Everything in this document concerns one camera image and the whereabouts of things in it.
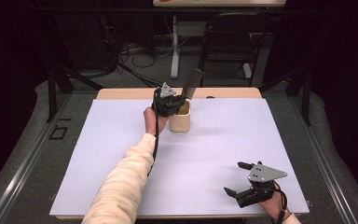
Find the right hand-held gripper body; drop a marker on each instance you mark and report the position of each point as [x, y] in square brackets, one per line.
[261, 183]

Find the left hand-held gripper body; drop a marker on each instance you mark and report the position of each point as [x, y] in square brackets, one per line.
[164, 104]

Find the cream square cup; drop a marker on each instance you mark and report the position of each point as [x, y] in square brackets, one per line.
[180, 123]

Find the black spatula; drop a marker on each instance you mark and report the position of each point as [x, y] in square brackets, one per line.
[192, 82]

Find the person's left hand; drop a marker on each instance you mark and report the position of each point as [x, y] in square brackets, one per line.
[153, 123]

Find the person's right hand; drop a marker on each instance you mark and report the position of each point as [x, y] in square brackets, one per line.
[273, 206]

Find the wooden table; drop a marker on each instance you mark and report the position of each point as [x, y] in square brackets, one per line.
[130, 93]

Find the white board mat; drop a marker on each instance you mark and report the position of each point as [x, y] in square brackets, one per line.
[205, 155]

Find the white-legged wooden desk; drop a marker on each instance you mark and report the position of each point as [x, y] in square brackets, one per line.
[175, 46]

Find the black folding chair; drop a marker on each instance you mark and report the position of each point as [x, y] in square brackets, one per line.
[230, 46]

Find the aluminium floor rail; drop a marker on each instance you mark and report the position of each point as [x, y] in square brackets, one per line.
[21, 171]
[326, 168]

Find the black metal frame stand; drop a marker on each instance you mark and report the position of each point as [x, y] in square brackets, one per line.
[306, 99]
[52, 93]

